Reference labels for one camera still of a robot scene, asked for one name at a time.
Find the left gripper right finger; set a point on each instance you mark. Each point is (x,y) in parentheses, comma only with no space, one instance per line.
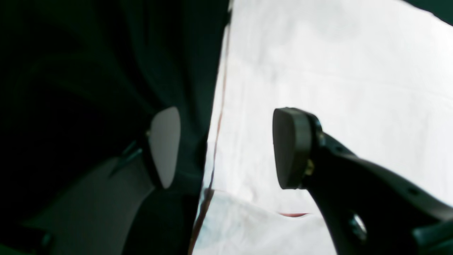
(368,209)

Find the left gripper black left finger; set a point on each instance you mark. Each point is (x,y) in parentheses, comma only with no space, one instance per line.
(95,215)

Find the pink T-shirt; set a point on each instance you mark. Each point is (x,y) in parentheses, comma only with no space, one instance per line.
(377,74)

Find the black table cloth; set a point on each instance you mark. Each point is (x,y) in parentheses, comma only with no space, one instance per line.
(81,80)

